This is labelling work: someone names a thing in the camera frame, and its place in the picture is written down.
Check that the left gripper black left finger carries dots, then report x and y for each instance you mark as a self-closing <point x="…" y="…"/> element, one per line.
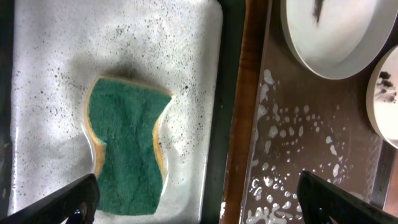
<point x="74" y="203"/>

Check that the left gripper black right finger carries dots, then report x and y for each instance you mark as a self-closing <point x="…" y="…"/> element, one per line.
<point x="323" y="202"/>

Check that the green yellow sponge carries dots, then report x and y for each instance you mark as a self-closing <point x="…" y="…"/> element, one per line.
<point x="122" y="118"/>

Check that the pink plate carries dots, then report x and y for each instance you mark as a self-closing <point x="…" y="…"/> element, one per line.
<point x="381" y="97"/>

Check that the pale green plate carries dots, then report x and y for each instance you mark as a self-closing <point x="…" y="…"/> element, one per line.
<point x="336" y="39"/>

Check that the brown serving tray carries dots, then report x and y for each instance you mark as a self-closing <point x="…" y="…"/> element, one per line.
<point x="305" y="122"/>

